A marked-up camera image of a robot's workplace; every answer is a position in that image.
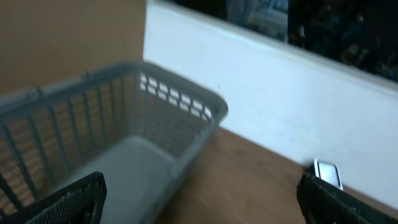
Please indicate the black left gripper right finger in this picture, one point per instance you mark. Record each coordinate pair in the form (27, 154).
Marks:
(323, 203)

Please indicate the white barcode scanner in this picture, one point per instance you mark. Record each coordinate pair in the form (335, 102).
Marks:
(328, 172)

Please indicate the grey plastic basket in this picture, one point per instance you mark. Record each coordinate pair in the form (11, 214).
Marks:
(139, 124)

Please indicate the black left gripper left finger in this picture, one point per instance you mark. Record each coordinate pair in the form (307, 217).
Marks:
(80, 202)

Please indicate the brown cardboard panel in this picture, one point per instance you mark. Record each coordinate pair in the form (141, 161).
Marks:
(46, 41)

